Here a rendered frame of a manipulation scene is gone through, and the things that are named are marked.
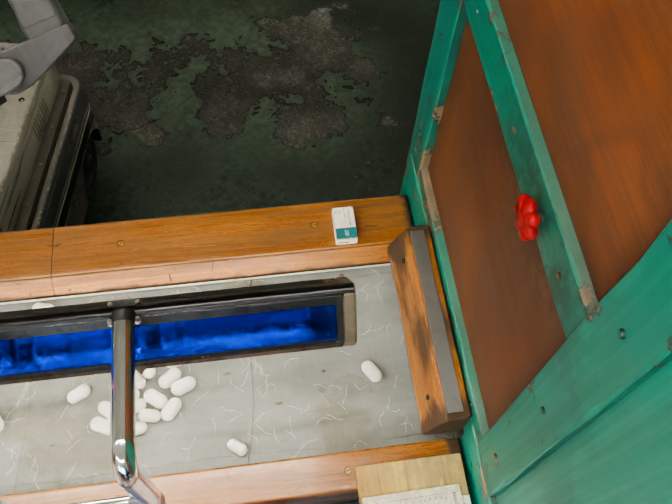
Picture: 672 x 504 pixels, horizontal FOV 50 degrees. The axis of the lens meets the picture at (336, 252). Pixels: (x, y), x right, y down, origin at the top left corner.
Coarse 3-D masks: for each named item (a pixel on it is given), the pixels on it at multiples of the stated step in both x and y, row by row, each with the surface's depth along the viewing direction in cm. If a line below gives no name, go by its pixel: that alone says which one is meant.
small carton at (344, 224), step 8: (336, 208) 119; (344, 208) 119; (352, 208) 119; (336, 216) 118; (344, 216) 119; (352, 216) 119; (336, 224) 118; (344, 224) 118; (352, 224) 118; (336, 232) 117; (344, 232) 117; (352, 232) 117; (336, 240) 117; (344, 240) 117; (352, 240) 117
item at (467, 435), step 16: (416, 176) 117; (400, 192) 130; (416, 192) 117; (416, 208) 118; (416, 224) 120; (464, 432) 101; (464, 448) 103; (480, 464) 95; (480, 480) 95; (480, 496) 96
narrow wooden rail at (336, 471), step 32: (384, 448) 103; (416, 448) 103; (448, 448) 103; (160, 480) 100; (192, 480) 100; (224, 480) 100; (256, 480) 100; (288, 480) 100; (320, 480) 100; (352, 480) 101
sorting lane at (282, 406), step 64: (384, 320) 115; (64, 384) 108; (256, 384) 109; (320, 384) 110; (384, 384) 110; (0, 448) 103; (64, 448) 104; (192, 448) 104; (256, 448) 105; (320, 448) 105
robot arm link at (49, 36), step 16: (16, 0) 95; (32, 0) 95; (48, 0) 96; (16, 16) 97; (32, 16) 96; (48, 16) 96; (64, 16) 99; (32, 32) 96; (48, 32) 96; (64, 32) 96; (16, 48) 96; (32, 48) 96; (48, 48) 97; (64, 48) 97; (32, 64) 97; (48, 64) 97; (32, 80) 97
